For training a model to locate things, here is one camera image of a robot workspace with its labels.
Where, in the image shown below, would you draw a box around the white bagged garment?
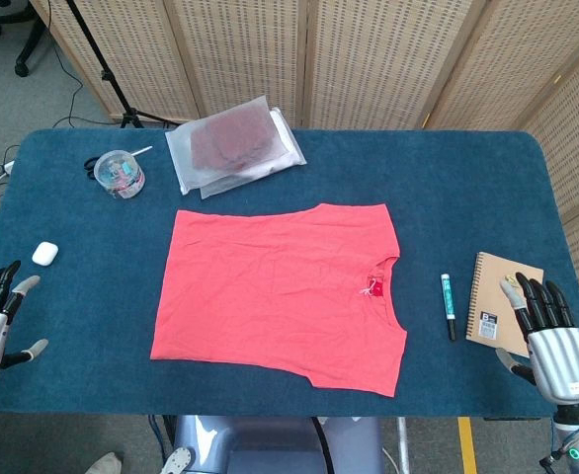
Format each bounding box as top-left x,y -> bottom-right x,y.
200,106 -> 308,200

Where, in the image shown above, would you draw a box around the black office chair base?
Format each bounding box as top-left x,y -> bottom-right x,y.
0,0 -> 48,78

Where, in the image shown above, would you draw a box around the kraft spiral notebook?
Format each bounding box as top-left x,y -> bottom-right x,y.
464,251 -> 545,359

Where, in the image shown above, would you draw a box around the silver perforated robot bracket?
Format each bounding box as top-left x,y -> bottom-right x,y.
163,446 -> 195,474

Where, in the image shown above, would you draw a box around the white green marker pen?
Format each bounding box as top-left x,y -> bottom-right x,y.
440,273 -> 457,342

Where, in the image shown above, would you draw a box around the clear bag with maroon garment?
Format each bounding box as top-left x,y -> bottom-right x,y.
164,104 -> 290,195

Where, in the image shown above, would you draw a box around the wicker folding screen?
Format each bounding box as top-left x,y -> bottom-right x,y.
30,0 -> 579,445

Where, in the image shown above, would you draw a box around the black tripod stand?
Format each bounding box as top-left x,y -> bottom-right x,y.
64,0 -> 182,130

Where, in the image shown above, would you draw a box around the blue felt table mat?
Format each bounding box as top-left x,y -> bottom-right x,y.
0,128 -> 579,419

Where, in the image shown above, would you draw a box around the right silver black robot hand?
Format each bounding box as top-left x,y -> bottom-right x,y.
495,272 -> 579,407

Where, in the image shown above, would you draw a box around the blue-grey robot torso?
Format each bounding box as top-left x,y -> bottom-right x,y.
163,415 -> 384,474

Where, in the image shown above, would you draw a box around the silver table leg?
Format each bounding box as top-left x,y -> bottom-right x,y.
396,417 -> 412,474

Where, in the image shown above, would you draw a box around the clear plastic jar of clips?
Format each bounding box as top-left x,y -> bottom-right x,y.
93,149 -> 146,200

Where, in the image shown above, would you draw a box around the white earbud case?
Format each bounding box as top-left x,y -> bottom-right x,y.
31,240 -> 59,268

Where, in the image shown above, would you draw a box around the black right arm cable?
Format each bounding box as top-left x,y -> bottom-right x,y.
538,449 -> 567,469

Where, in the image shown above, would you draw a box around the red t-shirt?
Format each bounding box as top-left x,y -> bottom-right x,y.
149,202 -> 409,399

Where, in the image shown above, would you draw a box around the beige shoe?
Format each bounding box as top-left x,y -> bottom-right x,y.
84,451 -> 125,474

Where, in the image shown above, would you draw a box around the black handled scissors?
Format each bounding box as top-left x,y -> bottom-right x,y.
82,145 -> 153,183

